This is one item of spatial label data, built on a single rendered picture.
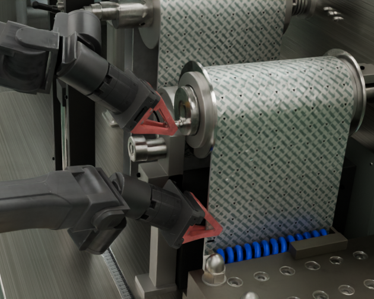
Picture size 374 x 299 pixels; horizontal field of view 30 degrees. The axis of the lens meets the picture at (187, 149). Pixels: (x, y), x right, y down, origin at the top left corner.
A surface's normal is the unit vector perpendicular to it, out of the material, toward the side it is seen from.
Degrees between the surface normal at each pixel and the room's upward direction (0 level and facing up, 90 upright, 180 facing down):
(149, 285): 0
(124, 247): 0
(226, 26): 92
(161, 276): 90
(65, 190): 29
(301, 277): 0
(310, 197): 90
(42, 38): 21
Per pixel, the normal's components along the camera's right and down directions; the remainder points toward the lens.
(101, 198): 0.52, -0.71
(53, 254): 0.05, -0.89
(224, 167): 0.36, 0.44
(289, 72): 0.19, -0.65
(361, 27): -0.93, 0.12
